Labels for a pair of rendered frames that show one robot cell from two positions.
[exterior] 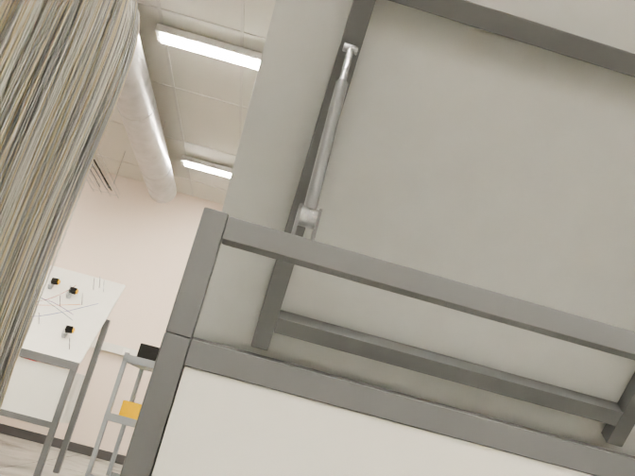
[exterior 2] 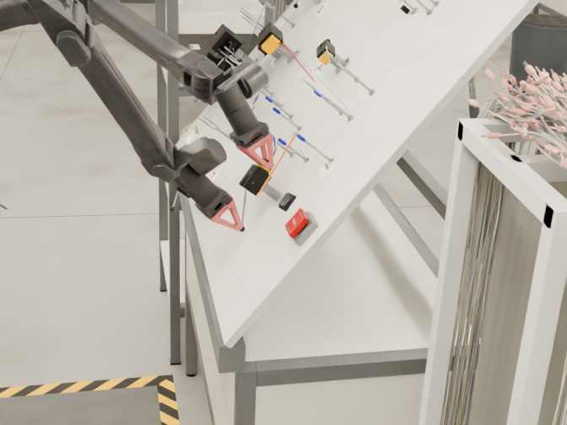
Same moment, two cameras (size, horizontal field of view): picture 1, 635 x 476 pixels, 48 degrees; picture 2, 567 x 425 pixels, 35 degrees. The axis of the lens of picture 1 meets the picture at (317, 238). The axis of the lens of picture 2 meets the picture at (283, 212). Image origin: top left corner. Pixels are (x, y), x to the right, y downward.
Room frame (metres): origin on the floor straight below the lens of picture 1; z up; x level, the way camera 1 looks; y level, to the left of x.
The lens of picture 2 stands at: (1.79, 1.76, 1.86)
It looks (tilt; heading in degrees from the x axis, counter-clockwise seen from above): 24 degrees down; 262
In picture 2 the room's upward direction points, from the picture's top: 3 degrees clockwise
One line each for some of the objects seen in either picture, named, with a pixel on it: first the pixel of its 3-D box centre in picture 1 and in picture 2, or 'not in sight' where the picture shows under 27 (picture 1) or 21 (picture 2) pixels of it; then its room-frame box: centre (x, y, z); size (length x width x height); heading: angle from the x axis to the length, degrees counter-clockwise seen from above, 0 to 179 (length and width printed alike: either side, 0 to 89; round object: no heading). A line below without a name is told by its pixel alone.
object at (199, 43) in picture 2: not in sight; (216, 54); (1.63, -1.24, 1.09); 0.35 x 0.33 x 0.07; 94
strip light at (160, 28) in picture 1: (240, 57); not in sight; (4.75, 0.89, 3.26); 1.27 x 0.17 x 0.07; 92
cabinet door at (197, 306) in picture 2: not in sight; (197, 264); (1.71, -0.64, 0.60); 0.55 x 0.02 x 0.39; 94
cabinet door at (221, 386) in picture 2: not in sight; (219, 367); (1.67, -0.09, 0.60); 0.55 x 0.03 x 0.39; 94
